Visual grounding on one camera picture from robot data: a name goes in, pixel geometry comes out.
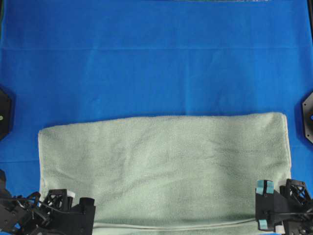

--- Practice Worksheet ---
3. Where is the black octagonal left base plate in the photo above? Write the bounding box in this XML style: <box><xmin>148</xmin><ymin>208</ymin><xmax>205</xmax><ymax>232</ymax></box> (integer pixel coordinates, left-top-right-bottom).
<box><xmin>0</xmin><ymin>89</ymin><xmax>12</xmax><ymax>140</ymax></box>

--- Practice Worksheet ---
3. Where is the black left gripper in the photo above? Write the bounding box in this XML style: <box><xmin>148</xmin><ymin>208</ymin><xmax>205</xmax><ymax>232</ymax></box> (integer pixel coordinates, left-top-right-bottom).
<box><xmin>0</xmin><ymin>189</ymin><xmax>96</xmax><ymax>235</ymax></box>

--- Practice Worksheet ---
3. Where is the blue table cloth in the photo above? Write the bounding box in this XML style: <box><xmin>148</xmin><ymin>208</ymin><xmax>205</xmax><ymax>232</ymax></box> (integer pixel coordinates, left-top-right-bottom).
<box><xmin>0</xmin><ymin>0</ymin><xmax>313</xmax><ymax>195</ymax></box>

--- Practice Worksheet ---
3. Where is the black octagonal right base plate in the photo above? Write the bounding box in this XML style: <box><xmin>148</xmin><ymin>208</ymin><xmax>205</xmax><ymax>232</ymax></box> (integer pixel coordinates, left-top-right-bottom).
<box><xmin>302</xmin><ymin>93</ymin><xmax>313</xmax><ymax>143</ymax></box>

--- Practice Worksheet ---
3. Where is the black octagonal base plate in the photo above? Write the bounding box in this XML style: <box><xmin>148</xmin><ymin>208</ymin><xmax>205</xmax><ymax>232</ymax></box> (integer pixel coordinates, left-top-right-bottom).
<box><xmin>0</xmin><ymin>89</ymin><xmax>12</xmax><ymax>140</ymax></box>
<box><xmin>302</xmin><ymin>93</ymin><xmax>313</xmax><ymax>143</ymax></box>

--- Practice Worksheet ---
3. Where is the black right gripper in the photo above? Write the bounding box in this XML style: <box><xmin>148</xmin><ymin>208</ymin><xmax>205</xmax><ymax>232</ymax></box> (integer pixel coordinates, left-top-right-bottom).
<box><xmin>255</xmin><ymin>179</ymin><xmax>313</xmax><ymax>235</ymax></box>

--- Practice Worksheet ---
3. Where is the light green bath towel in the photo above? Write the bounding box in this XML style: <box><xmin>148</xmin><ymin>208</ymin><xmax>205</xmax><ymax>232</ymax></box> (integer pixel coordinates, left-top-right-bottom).
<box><xmin>38</xmin><ymin>113</ymin><xmax>291</xmax><ymax>235</ymax></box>

